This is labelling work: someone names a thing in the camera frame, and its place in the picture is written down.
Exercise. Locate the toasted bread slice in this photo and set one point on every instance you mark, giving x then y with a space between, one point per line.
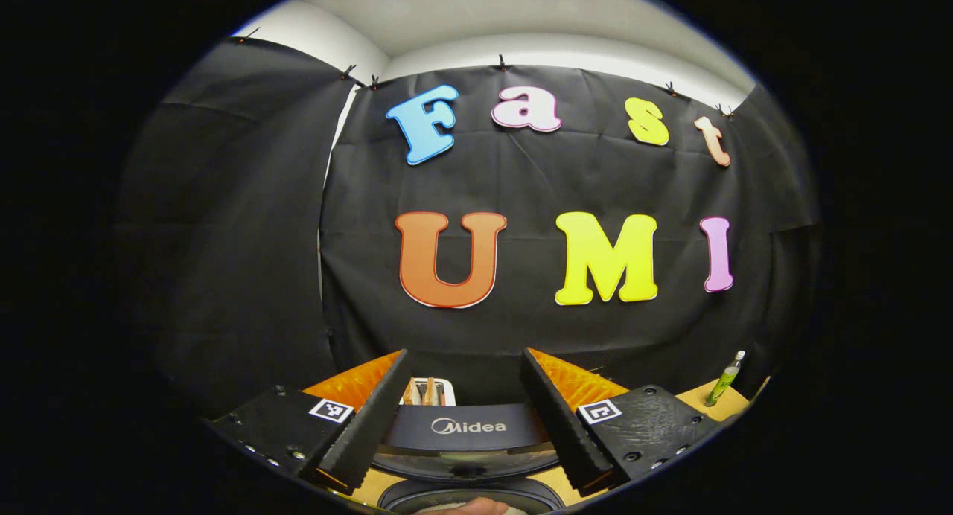
412 392
431 392

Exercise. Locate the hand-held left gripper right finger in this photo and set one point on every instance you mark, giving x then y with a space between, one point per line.
562 426

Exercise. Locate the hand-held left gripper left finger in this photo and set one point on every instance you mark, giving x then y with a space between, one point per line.
368 426

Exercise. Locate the black and silver rice cooker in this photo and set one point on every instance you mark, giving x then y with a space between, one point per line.
461 444

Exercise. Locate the green tea bottle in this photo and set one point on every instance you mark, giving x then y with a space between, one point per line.
722 385

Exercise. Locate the white toaster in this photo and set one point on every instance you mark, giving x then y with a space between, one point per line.
449 396

